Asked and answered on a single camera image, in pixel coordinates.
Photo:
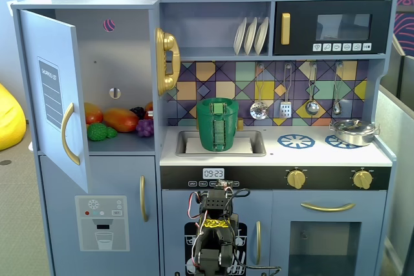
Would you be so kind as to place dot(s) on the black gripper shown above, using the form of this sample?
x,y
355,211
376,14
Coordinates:
x,y
216,201

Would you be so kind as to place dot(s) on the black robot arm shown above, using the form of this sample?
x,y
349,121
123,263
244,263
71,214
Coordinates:
x,y
213,240

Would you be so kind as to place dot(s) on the steel pot lid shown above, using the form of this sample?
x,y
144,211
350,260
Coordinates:
x,y
354,126

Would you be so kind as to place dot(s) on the green plastic container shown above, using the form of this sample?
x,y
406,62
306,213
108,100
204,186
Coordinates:
x,y
205,130

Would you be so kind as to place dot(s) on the gold toy faucet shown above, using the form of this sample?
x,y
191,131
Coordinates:
x,y
241,124

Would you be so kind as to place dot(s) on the gold stove knob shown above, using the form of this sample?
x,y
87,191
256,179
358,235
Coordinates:
x,y
362,179
296,179

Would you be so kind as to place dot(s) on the metal skimmer spoon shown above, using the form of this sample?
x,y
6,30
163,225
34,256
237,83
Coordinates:
x,y
258,110

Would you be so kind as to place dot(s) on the purple toy grapes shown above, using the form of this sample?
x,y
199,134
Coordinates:
x,y
144,128

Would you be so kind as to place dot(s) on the red toy strawberry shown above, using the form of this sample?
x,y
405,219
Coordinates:
x,y
148,115

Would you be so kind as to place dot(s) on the metal slotted spatula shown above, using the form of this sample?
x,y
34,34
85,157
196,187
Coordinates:
x,y
286,110

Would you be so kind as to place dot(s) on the blue toy kitchen unit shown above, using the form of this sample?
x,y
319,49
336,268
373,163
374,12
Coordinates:
x,y
323,157

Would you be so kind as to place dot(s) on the orange toy fruit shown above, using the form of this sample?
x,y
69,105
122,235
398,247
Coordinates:
x,y
149,106

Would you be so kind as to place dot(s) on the dark toy blackberries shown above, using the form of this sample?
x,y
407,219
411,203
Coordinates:
x,y
138,112

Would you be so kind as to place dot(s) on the orange toy mango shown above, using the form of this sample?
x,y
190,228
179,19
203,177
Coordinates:
x,y
121,120

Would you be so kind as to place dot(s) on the metal ladle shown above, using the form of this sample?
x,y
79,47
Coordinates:
x,y
312,108

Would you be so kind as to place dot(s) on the green bumpy toy vegetable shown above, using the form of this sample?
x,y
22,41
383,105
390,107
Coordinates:
x,y
97,132

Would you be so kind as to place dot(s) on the steel toy pot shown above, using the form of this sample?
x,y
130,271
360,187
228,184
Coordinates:
x,y
354,138

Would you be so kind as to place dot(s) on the red yellow toy peach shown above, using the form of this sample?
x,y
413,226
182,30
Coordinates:
x,y
93,114

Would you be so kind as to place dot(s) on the white toy plate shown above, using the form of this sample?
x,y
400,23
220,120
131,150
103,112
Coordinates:
x,y
239,38
249,37
261,35

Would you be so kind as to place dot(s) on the gold toy telephone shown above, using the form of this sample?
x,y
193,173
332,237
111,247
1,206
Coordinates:
x,y
168,43

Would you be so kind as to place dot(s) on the grey office partition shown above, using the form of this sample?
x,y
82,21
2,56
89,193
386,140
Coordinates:
x,y
399,159

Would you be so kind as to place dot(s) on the black microwave door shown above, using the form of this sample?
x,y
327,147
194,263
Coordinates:
x,y
300,7

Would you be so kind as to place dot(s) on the round floor outlet cover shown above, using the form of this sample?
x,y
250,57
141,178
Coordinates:
x,y
4,162

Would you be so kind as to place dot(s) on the yellow bean bag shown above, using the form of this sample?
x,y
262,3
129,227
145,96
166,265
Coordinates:
x,y
9,121

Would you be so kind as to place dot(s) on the blue fridge door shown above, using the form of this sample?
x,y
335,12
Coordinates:
x,y
35,46

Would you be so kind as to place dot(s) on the small wrist camera board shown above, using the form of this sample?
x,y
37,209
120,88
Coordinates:
x,y
224,184

